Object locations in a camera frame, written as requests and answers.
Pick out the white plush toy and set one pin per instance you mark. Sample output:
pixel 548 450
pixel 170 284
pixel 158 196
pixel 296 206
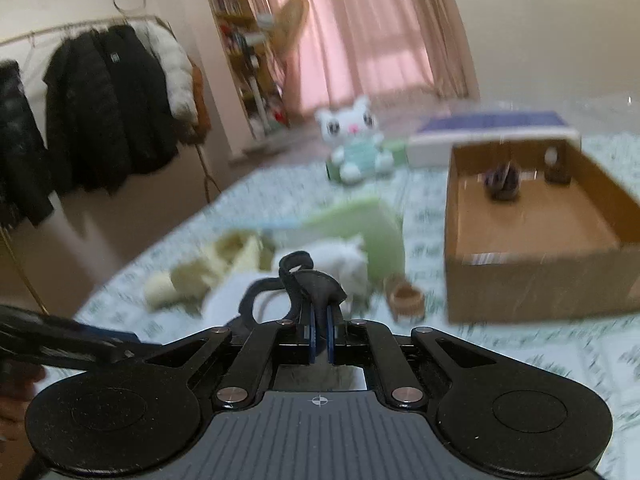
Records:
pixel 352 130

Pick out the purple white flat box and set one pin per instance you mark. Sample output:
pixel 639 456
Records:
pixel 480 125

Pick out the wooden bookshelf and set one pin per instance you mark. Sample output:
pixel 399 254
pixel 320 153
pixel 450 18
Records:
pixel 230 40

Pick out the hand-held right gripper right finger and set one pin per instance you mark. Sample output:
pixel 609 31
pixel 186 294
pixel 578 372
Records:
pixel 331 332

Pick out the black puffer coat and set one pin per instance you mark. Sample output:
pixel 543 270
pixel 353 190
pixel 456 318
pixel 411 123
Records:
pixel 80 110
pixel 20 150

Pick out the yellow towel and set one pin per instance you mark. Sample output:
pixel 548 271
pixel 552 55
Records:
pixel 200 272

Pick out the white down jacket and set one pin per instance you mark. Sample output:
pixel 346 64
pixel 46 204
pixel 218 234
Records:
pixel 172 70

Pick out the brown jacket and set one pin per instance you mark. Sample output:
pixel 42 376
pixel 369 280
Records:
pixel 202 105

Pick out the dark brown hair scrunchie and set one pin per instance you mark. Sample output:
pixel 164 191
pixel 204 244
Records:
pixel 502 182

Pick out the black hair claw clip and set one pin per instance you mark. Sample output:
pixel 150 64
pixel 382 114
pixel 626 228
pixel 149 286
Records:
pixel 312 282

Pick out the standing fan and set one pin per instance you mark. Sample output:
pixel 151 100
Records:
pixel 290 25

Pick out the pink curtain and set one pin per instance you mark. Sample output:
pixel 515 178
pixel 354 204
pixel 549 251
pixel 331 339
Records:
pixel 360 35

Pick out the person's left hand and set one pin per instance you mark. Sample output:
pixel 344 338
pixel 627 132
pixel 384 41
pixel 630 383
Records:
pixel 12 412

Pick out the clothes rack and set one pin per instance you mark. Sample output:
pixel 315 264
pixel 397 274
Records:
pixel 206 172

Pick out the brown cardboard box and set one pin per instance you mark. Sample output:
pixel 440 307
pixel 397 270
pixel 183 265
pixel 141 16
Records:
pixel 525 230

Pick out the light green cloth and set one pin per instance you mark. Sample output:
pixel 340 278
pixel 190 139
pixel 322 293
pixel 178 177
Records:
pixel 375 230

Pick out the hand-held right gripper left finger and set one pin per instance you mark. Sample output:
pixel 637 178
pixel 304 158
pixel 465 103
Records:
pixel 312 332

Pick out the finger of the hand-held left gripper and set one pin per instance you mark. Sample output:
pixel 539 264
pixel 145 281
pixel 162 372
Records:
pixel 100 333
pixel 100 352

